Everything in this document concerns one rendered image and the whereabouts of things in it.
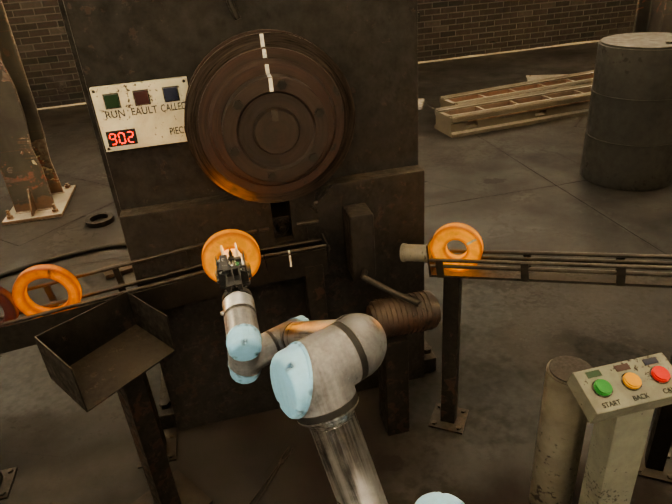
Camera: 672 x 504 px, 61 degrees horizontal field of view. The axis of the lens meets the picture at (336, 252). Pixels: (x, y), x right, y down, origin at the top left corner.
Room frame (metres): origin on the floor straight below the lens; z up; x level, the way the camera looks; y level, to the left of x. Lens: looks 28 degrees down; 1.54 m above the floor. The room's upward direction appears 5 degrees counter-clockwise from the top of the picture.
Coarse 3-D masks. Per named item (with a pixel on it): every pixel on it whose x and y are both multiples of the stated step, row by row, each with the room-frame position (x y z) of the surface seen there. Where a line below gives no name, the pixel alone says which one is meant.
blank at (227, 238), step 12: (216, 240) 1.32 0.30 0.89; (228, 240) 1.32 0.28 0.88; (240, 240) 1.33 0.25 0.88; (252, 240) 1.34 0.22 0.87; (204, 252) 1.31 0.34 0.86; (216, 252) 1.32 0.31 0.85; (252, 252) 1.33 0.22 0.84; (204, 264) 1.31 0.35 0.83; (252, 264) 1.33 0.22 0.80; (252, 276) 1.33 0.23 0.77
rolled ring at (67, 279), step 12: (48, 264) 1.47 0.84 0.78; (24, 276) 1.44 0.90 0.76; (36, 276) 1.44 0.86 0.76; (48, 276) 1.45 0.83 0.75; (60, 276) 1.45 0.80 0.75; (72, 276) 1.47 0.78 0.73; (12, 288) 1.43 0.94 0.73; (24, 288) 1.44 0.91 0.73; (72, 288) 1.45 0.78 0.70; (24, 300) 1.43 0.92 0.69; (72, 300) 1.45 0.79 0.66; (24, 312) 1.43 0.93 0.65; (36, 312) 1.44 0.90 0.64
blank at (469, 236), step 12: (444, 228) 1.50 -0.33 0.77; (456, 228) 1.49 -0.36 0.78; (468, 228) 1.49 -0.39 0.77; (432, 240) 1.52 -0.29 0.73; (444, 240) 1.50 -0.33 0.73; (468, 240) 1.48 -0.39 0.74; (480, 240) 1.47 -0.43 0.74; (432, 252) 1.51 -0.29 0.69; (444, 252) 1.50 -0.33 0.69; (468, 252) 1.48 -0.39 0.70; (480, 252) 1.46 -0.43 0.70; (456, 264) 1.49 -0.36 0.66; (468, 264) 1.47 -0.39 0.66
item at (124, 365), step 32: (96, 320) 1.31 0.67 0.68; (128, 320) 1.37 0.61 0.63; (160, 320) 1.27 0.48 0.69; (64, 352) 1.23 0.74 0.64; (96, 352) 1.27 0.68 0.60; (128, 352) 1.25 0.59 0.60; (160, 352) 1.24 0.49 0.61; (64, 384) 1.12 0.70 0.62; (96, 384) 1.15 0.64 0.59; (128, 384) 1.20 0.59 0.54; (128, 416) 1.21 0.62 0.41; (160, 448) 1.22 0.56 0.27; (160, 480) 1.20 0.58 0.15
